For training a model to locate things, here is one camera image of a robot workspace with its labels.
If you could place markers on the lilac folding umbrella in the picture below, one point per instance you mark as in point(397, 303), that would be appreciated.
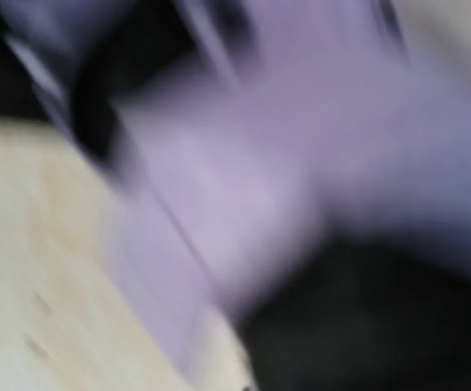
point(301, 167)

